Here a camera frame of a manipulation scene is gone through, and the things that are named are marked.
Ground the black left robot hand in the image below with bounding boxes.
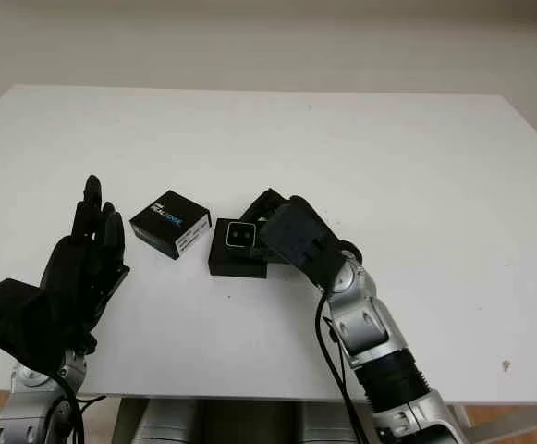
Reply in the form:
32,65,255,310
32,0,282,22
41,174,130,353

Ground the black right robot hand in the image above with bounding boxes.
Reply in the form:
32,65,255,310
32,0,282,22
238,188,297,269

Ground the small silver depth camera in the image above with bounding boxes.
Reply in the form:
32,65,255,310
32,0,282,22
224,220,258,251

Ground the black printed box lid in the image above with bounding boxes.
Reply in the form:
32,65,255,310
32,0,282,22
128,189,212,263

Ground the black box base foam insert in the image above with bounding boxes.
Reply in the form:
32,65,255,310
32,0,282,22
207,217,269,279

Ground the white table leg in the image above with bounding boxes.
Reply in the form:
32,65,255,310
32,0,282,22
113,398,147,444

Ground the grey robot left thigh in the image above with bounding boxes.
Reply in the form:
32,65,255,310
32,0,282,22
131,400,201,444

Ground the grey robot thigh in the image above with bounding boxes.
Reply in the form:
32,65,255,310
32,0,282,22
298,400,346,444
131,400,201,444

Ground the grey robot right thigh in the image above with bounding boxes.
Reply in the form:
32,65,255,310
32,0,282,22
298,400,346,444

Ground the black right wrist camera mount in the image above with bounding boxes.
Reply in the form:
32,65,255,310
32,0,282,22
258,196,346,290

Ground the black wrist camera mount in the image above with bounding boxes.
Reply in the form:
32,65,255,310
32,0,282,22
0,277,67,372
258,196,346,290

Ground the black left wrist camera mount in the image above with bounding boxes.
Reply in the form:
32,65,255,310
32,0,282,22
0,277,67,372

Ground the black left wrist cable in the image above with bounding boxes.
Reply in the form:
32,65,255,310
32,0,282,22
50,369,108,444

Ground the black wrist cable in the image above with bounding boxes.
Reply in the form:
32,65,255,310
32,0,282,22
316,286,389,444
50,369,108,444

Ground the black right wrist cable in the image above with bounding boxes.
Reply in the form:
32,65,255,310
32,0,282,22
316,286,389,444

